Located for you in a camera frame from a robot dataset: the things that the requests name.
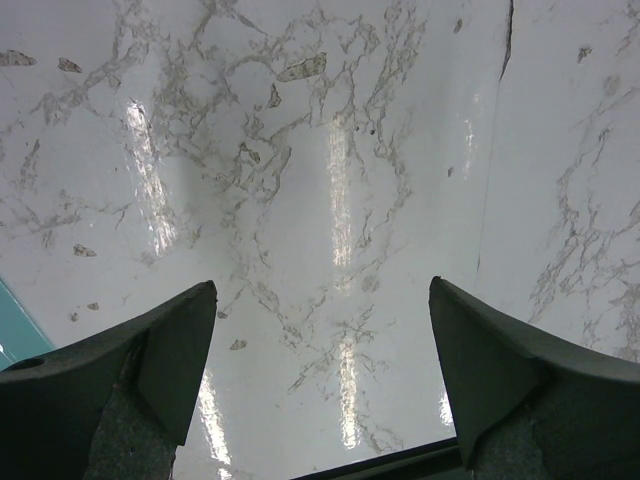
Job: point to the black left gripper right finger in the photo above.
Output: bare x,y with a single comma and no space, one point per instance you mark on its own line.
527,404

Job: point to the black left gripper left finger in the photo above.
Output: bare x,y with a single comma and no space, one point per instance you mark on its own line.
115,405

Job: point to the teal cutting board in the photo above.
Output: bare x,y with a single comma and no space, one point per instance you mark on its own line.
20,337

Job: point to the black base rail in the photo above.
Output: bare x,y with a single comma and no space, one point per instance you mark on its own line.
438,460

